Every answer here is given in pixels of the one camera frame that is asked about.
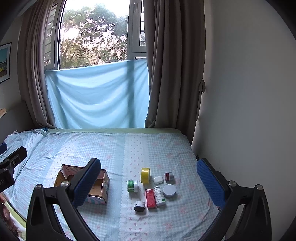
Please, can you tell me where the large white round jar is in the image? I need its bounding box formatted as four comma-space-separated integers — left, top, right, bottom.
163, 184, 176, 198

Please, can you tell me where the green label white jar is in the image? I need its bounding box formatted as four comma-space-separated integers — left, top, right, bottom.
126, 180, 139, 193

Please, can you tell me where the white pill bottle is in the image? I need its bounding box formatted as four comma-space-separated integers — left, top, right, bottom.
153, 186, 166, 206

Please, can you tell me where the white black cream jar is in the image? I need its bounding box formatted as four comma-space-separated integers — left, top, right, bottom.
133, 201, 145, 212

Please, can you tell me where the small red silver tin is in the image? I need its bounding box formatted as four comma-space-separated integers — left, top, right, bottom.
164, 172, 174, 182

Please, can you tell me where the yellow tape roll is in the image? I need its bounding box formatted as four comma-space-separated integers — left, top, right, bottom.
140, 168, 151, 184

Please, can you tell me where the person's left hand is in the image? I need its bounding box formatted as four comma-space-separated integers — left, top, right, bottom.
1, 193, 20, 237

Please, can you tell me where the open cardboard box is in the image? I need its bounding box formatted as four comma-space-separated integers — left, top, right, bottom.
54, 164, 109, 205

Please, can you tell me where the left brown curtain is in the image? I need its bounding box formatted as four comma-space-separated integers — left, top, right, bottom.
17, 1, 66, 128

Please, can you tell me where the brown curtain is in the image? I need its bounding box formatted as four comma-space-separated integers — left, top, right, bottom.
144, 1, 206, 142
17, 1, 66, 128

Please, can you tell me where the checkered floral bed sheet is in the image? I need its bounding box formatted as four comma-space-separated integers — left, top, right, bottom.
4, 130, 218, 240

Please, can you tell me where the small white case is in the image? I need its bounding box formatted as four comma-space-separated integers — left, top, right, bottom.
153, 176, 164, 185

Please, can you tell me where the red carton box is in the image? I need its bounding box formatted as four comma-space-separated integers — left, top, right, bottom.
145, 189, 157, 209

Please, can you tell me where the light blue hanging cloth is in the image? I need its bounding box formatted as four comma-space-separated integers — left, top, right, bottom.
45, 58, 149, 129

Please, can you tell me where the right brown curtain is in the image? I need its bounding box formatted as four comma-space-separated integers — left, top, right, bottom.
144, 1, 206, 142

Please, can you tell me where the framed wall picture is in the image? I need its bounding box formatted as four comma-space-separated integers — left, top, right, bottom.
0, 43, 11, 83

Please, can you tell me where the window with grey frame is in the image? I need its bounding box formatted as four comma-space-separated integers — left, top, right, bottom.
44, 1, 147, 70

